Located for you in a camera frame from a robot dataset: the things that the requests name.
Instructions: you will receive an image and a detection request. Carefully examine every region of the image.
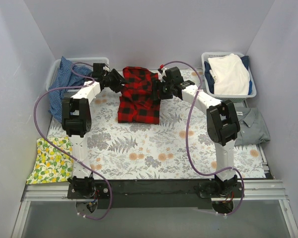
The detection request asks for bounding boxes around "red black plaid shirt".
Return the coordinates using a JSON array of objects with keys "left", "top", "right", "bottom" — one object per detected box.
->
[{"left": 117, "top": 66, "right": 160, "bottom": 124}]

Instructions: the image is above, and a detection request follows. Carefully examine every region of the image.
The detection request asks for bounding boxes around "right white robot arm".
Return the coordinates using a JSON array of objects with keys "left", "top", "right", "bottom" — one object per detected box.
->
[{"left": 152, "top": 66, "right": 240, "bottom": 197}]

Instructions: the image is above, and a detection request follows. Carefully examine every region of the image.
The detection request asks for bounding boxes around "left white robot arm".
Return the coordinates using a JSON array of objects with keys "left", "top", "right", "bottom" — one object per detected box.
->
[{"left": 62, "top": 63, "right": 125, "bottom": 198}]

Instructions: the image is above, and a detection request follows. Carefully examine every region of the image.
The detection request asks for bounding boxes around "blue checked shirt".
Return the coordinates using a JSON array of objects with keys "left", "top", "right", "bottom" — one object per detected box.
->
[{"left": 49, "top": 57, "right": 85, "bottom": 122}]

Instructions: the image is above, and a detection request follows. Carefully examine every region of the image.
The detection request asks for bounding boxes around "white folded shirt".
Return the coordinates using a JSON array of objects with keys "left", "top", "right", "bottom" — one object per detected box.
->
[{"left": 207, "top": 53, "right": 250, "bottom": 96}]

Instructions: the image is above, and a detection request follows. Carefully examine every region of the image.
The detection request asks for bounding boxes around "right white plastic basket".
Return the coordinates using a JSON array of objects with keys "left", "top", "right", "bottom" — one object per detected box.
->
[{"left": 201, "top": 52, "right": 257, "bottom": 102}]

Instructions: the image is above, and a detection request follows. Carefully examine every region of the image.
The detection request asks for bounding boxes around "grey folded polo shirt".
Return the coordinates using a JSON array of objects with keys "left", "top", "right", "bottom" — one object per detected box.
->
[{"left": 235, "top": 107, "right": 271, "bottom": 146}]

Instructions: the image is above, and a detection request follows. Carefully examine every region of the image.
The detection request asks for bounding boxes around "lemon print cloth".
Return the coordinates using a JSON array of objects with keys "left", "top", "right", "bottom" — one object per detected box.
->
[{"left": 26, "top": 137, "right": 74, "bottom": 184}]

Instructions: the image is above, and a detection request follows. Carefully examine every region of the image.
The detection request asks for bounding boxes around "black base beam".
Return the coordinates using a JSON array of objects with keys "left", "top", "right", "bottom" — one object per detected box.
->
[{"left": 67, "top": 179, "right": 242, "bottom": 209}]

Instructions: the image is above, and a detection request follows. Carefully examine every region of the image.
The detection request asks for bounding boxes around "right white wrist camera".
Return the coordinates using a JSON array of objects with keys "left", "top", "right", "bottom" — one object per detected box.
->
[{"left": 158, "top": 64, "right": 168, "bottom": 78}]

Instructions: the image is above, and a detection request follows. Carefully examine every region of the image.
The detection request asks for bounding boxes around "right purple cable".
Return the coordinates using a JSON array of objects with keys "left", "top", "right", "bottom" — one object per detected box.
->
[{"left": 163, "top": 60, "right": 245, "bottom": 220}]

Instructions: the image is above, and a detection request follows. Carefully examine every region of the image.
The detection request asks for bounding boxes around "aluminium frame rail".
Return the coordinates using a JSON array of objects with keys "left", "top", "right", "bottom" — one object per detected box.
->
[{"left": 12, "top": 179, "right": 298, "bottom": 238}]

